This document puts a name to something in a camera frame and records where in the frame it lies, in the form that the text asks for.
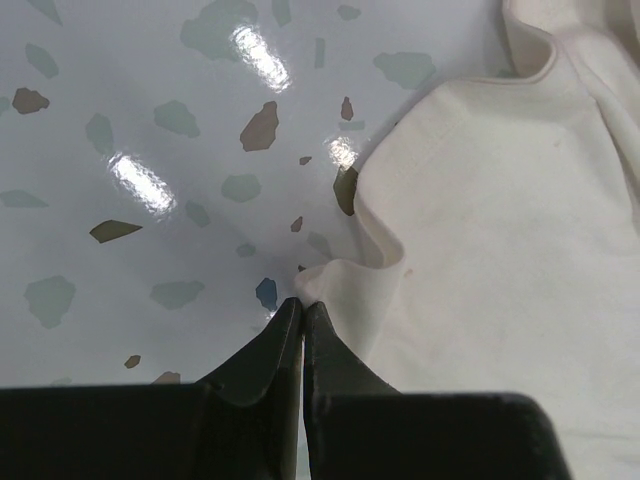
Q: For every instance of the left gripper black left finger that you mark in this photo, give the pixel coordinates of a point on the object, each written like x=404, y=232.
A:
x=238, y=422

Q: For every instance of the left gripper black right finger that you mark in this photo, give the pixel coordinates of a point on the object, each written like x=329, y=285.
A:
x=359, y=427

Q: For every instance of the cream t shirt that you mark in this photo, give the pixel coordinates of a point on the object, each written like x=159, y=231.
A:
x=500, y=222

